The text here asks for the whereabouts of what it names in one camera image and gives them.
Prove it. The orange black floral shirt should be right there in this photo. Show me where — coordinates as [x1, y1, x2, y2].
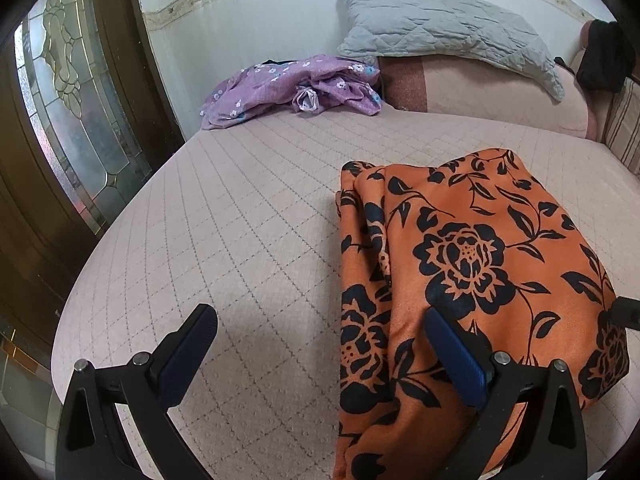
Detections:
[334, 148, 629, 479]

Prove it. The striped floral back cushion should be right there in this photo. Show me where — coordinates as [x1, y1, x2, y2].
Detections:
[603, 78, 640, 177]

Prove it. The black garment on sofa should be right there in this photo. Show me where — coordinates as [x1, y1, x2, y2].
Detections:
[554, 20, 637, 93]

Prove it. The pink bolster cushion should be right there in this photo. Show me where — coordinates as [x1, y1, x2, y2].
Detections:
[378, 55, 598, 140]

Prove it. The pink quilted mattress cover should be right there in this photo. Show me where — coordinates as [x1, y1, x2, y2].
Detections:
[51, 107, 639, 479]

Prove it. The wooden stained glass door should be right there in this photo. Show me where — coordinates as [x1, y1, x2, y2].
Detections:
[1, 0, 182, 479]

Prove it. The grey quilted pillow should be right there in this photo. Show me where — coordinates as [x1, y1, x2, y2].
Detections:
[337, 0, 565, 102]

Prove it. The purple floral garment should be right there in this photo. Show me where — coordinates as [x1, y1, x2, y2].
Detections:
[200, 54, 382, 130]

